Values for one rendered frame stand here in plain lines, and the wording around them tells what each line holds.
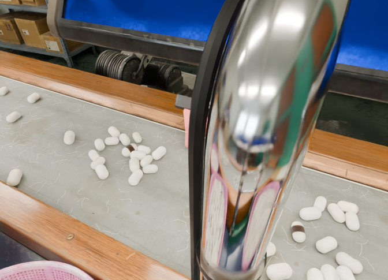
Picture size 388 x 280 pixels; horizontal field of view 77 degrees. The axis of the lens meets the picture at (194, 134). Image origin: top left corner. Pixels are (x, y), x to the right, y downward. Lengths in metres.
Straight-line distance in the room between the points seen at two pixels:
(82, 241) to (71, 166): 0.20
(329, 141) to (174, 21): 0.48
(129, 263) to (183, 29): 0.32
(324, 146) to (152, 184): 0.37
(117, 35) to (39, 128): 0.53
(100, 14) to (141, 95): 0.48
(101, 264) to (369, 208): 0.46
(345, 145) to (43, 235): 0.59
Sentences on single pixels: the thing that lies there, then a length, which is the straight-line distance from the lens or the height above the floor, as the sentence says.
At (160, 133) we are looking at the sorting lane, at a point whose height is 0.74.
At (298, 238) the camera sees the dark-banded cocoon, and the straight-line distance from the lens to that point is 0.44.
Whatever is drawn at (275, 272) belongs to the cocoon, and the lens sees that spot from 0.40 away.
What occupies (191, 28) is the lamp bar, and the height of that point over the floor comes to 1.07.
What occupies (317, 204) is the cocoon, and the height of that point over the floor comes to 0.76.
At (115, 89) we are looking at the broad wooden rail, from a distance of 0.76.
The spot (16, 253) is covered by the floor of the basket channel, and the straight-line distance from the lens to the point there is 0.59.
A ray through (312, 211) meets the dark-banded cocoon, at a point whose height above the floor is 0.76.
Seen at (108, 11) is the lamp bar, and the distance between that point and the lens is 0.24.
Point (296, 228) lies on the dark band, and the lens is 0.45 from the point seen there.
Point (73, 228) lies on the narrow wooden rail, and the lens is 0.45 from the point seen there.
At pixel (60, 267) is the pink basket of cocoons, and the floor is 0.77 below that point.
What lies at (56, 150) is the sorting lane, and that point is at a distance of 0.64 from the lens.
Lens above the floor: 1.12
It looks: 40 degrees down
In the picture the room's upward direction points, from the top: straight up
